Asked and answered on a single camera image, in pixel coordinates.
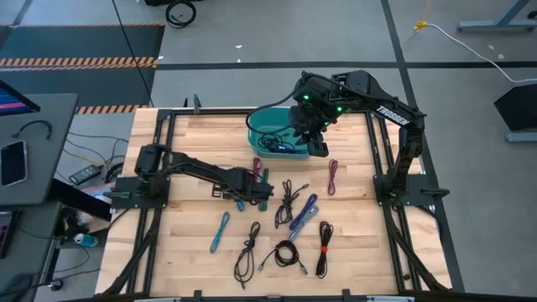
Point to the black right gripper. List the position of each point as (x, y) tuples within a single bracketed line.
[(308, 119)]

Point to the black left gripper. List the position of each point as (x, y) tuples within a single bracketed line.
[(243, 180)]

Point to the teal plastic bin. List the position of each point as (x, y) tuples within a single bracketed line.
[(268, 121)]

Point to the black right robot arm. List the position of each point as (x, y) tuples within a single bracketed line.
[(392, 115)]

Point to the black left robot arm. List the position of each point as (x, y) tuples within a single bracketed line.
[(197, 165)]

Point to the black power adapter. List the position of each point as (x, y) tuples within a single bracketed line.
[(84, 174)]

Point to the blue drink can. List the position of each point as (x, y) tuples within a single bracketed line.
[(86, 240)]

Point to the black angular stand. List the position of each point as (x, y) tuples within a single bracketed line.
[(518, 107)]

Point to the grey metal table foot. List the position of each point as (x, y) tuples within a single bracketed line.
[(495, 26)]

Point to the grey side desk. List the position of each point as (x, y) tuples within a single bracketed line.
[(42, 168)]

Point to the black hazard-striped floor mat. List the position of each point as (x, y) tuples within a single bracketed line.
[(84, 42)]

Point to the black smartphone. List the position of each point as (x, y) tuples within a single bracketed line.
[(13, 163)]

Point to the black keyboard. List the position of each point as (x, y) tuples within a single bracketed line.
[(7, 235)]

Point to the monitor with blue screen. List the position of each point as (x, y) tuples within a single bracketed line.
[(12, 102)]

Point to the black aluminium table frame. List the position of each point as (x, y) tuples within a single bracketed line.
[(226, 111)]

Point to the grey upright post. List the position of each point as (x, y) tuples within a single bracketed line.
[(196, 102)]

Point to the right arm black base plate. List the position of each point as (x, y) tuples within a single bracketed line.
[(419, 191)]

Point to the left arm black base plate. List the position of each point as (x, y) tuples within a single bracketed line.
[(126, 197)]

